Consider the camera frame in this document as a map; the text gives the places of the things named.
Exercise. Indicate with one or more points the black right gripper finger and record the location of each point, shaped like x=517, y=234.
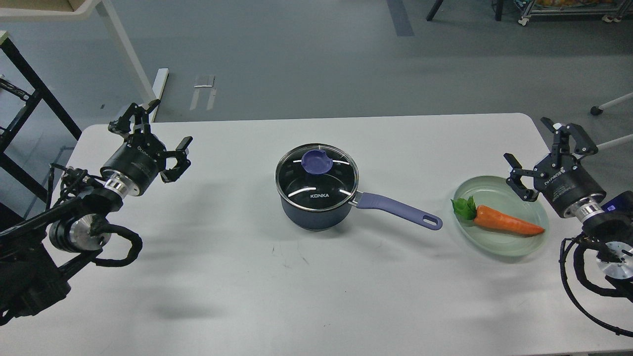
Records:
x=570, y=142
x=514, y=180

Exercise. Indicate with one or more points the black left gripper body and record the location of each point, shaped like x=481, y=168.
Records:
x=139, y=159

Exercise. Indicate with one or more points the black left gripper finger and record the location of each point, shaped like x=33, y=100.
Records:
x=180, y=154
x=133, y=125

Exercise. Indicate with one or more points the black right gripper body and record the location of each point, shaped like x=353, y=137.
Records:
x=566, y=184

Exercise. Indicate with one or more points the glass pot lid blue knob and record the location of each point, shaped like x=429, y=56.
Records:
x=316, y=177

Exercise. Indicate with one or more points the dark blue saucepan with handle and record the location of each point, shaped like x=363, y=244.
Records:
x=318, y=221

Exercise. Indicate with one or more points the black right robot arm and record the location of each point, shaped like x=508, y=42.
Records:
x=602, y=252

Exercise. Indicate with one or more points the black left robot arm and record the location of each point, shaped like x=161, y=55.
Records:
x=40, y=255

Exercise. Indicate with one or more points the pale green glass plate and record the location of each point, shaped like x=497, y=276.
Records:
x=493, y=192

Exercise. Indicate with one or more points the orange toy carrot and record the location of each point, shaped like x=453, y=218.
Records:
x=488, y=217

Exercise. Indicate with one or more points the black metal rack left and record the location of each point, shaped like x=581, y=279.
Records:
x=31, y=100

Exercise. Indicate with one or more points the metal wheeled cart background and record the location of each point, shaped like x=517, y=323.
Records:
x=608, y=11

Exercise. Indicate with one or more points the white desk frame background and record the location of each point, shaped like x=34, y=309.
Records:
x=83, y=51

